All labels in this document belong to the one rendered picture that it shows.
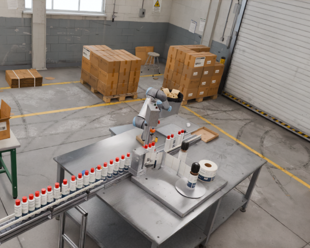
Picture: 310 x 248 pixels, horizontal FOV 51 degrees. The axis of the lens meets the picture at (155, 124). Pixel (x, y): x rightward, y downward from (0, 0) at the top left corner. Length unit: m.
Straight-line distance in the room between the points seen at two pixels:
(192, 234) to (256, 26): 5.35
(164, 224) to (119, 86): 4.47
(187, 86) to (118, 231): 4.33
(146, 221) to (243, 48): 5.89
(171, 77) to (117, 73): 1.41
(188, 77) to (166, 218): 4.64
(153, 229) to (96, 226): 0.98
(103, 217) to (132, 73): 3.93
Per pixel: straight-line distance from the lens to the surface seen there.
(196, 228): 3.92
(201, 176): 3.46
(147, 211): 3.04
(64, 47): 8.70
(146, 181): 3.29
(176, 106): 6.18
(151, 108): 3.37
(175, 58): 7.49
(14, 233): 2.83
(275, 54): 7.64
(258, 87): 7.91
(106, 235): 3.63
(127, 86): 7.14
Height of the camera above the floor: 2.85
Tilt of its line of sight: 27 degrees down
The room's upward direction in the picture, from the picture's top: 10 degrees clockwise
